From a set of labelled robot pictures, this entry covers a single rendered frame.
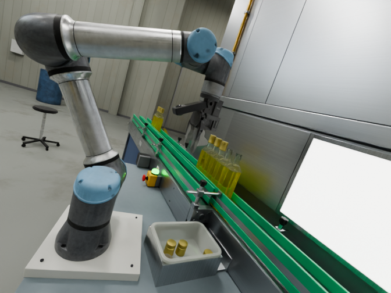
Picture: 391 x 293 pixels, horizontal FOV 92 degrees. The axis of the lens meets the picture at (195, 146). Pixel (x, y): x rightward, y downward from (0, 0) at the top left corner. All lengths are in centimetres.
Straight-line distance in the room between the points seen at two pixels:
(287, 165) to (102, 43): 74
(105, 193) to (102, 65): 773
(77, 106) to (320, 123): 82
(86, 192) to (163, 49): 41
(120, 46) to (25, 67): 847
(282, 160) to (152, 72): 529
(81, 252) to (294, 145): 80
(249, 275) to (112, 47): 76
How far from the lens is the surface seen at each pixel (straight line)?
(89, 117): 69
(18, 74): 907
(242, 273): 78
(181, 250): 75
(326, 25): 104
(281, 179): 86
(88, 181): 59
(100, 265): 68
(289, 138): 87
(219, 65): 68
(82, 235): 65
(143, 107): 587
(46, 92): 710
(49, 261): 70
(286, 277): 70
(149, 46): 53
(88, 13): 858
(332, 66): 93
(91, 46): 55
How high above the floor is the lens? 127
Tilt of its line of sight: 11 degrees down
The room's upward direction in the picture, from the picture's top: 19 degrees clockwise
